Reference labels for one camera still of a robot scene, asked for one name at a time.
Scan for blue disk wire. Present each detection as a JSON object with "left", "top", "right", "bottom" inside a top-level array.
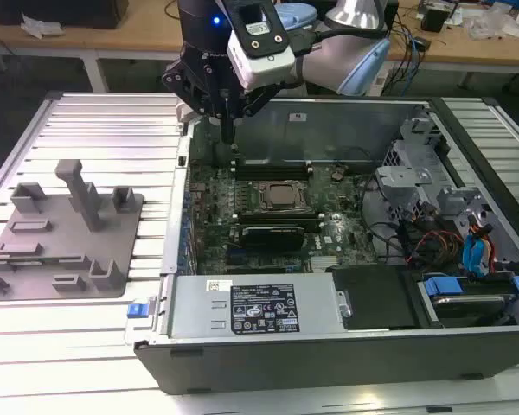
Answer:
[{"left": 461, "top": 227, "right": 490, "bottom": 278}]

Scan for blue case latch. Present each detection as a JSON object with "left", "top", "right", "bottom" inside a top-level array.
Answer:
[{"left": 126, "top": 303, "right": 151, "bottom": 321}]

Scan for hard disk in blue carrier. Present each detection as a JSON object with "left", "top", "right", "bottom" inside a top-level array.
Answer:
[{"left": 420, "top": 275, "right": 519, "bottom": 330}]

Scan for red orange wire bundle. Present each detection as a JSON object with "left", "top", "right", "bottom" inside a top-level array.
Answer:
[{"left": 407, "top": 230, "right": 465, "bottom": 265}]

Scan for grey metal drive cage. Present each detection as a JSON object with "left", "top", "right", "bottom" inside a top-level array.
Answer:
[{"left": 375, "top": 116, "right": 452, "bottom": 218}]

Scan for metal CPU socket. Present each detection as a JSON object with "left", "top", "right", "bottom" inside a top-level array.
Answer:
[{"left": 258, "top": 177, "right": 316, "bottom": 212}]

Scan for black graphics card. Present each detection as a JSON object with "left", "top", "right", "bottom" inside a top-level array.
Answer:
[{"left": 240, "top": 224, "right": 306, "bottom": 252}]

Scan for small black box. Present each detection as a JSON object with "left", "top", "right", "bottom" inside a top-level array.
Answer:
[{"left": 420, "top": 7, "right": 452, "bottom": 32}]

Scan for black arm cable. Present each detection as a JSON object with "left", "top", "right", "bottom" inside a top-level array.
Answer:
[{"left": 292, "top": 24, "right": 389, "bottom": 56}]

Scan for black plastic shroud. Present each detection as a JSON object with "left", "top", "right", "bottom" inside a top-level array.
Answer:
[{"left": 327, "top": 265, "right": 419, "bottom": 332}]

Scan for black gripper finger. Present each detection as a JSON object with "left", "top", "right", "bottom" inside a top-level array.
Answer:
[
  {"left": 161, "top": 59, "right": 229, "bottom": 144},
  {"left": 227, "top": 82, "right": 283, "bottom": 144}
]

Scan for clear plastic bags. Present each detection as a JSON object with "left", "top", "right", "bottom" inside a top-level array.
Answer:
[{"left": 460, "top": 7, "right": 519, "bottom": 42}]

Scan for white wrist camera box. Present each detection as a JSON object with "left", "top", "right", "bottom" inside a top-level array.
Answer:
[{"left": 226, "top": 0, "right": 296, "bottom": 92}]

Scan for grey parts rack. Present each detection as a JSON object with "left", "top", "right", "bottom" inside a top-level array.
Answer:
[{"left": 0, "top": 158, "right": 146, "bottom": 302}]

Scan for grey power supply with label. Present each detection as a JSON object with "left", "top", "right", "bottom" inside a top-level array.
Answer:
[{"left": 165, "top": 273, "right": 345, "bottom": 342}]

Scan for green motherboard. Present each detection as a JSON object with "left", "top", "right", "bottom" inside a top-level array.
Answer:
[{"left": 183, "top": 159, "right": 400, "bottom": 276}]

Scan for large black box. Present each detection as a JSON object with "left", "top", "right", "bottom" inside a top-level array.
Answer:
[{"left": 0, "top": 0, "right": 129, "bottom": 30}]

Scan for black open PC case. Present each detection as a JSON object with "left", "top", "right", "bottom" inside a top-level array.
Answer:
[{"left": 124, "top": 95, "right": 519, "bottom": 397}]

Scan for wooden workbench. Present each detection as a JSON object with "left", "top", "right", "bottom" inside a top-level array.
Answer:
[{"left": 0, "top": 0, "right": 519, "bottom": 94}]

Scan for black RAM slot row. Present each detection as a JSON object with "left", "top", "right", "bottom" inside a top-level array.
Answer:
[
  {"left": 236, "top": 209, "right": 321, "bottom": 220},
  {"left": 234, "top": 159, "right": 311, "bottom": 182}
]

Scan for silver CPU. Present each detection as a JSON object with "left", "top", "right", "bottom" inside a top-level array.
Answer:
[{"left": 269, "top": 183, "right": 303, "bottom": 205}]

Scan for crumpled white paper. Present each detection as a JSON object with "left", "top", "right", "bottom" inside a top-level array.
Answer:
[{"left": 20, "top": 11, "right": 65, "bottom": 41}]

